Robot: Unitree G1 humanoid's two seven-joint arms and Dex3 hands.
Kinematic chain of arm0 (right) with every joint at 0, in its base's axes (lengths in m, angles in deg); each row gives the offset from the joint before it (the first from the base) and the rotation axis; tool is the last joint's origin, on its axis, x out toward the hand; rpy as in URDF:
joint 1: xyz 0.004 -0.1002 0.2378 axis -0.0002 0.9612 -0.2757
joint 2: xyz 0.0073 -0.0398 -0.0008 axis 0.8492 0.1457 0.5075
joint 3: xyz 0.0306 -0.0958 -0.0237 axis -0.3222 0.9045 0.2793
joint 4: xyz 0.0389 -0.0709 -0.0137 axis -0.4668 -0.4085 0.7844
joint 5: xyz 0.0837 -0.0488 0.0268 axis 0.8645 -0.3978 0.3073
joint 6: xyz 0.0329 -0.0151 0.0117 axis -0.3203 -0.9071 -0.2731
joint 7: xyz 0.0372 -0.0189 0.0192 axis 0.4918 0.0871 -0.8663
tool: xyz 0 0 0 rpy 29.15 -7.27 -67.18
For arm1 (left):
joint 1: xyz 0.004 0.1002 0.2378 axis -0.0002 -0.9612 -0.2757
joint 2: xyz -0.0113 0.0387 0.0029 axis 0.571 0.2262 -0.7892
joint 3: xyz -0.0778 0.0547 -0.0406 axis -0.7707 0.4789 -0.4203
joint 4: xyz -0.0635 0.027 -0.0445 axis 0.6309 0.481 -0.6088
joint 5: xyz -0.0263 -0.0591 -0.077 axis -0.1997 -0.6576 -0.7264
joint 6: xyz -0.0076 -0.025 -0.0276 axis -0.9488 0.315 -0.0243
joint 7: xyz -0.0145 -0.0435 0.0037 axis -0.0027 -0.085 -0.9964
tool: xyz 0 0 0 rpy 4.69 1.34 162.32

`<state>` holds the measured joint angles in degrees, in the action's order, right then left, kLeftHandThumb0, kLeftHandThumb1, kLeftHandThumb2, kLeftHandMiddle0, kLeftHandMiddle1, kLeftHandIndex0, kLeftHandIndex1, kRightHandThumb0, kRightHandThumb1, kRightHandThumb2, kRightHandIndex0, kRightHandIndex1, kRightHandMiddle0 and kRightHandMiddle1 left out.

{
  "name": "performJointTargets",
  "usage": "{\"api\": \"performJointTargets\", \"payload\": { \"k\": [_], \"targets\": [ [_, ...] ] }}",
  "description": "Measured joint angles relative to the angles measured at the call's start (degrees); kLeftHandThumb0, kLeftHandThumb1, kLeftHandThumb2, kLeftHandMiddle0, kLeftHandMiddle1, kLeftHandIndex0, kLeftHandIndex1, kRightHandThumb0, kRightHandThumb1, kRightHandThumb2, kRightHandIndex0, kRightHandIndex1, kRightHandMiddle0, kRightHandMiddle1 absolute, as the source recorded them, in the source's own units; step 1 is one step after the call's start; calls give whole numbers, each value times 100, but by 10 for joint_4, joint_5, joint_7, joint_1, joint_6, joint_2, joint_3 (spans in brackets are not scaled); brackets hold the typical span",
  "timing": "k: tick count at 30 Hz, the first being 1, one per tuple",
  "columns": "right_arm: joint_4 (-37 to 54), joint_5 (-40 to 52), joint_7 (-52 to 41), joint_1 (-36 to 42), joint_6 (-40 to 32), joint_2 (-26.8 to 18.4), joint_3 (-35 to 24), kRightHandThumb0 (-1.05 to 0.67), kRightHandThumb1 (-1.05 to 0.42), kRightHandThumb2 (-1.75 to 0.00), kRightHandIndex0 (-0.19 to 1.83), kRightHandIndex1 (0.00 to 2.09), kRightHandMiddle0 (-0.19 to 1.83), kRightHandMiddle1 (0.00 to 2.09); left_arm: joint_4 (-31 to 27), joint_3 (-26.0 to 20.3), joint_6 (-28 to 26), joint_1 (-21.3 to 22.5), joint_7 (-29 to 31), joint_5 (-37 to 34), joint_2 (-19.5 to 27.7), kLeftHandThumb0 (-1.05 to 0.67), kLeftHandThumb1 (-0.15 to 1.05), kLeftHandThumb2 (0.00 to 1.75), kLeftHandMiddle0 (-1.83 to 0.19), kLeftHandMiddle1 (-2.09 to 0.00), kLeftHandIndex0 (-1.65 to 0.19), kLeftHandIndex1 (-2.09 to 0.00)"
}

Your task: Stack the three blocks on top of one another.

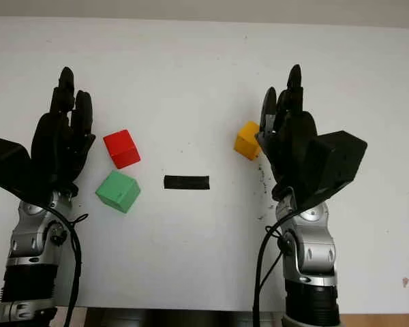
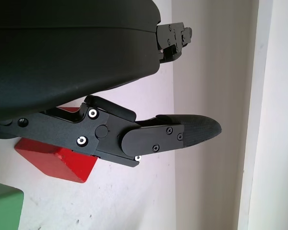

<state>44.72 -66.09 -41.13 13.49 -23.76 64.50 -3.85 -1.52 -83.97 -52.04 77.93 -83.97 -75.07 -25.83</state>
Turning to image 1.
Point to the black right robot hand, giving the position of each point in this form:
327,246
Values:
293,143

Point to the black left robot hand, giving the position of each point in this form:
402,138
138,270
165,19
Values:
59,143

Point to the yellow cube block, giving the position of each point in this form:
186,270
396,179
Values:
245,139

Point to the red cube block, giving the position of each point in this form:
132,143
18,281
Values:
122,150

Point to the green cube block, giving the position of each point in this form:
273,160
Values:
117,190

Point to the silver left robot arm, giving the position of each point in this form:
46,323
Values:
30,238

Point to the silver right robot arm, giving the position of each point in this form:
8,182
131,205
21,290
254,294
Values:
313,245

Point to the black tape strip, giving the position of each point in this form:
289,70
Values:
186,183

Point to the dark robot torso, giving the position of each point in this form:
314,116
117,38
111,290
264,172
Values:
174,318

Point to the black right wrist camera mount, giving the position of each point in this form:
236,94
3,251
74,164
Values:
337,160

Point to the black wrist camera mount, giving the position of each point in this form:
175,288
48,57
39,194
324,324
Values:
10,163
337,160

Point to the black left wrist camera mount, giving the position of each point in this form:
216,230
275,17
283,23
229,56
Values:
10,163

